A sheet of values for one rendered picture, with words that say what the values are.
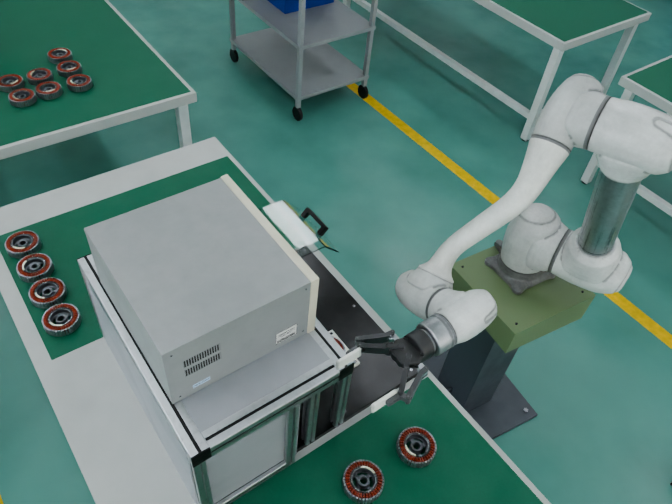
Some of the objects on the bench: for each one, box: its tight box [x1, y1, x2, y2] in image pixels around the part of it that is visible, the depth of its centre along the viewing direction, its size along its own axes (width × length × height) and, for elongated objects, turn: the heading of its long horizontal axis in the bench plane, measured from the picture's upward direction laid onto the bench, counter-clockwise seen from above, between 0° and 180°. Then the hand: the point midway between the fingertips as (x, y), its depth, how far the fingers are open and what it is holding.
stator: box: [396, 426, 437, 468], centre depth 172 cm, size 11×11×4 cm
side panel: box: [188, 405, 299, 504], centre depth 151 cm, size 28×3×32 cm, turn 122°
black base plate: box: [297, 253, 418, 452], centre depth 196 cm, size 47×64×2 cm
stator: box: [342, 459, 384, 504], centre depth 164 cm, size 11×11×4 cm
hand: (357, 384), depth 137 cm, fingers open, 13 cm apart
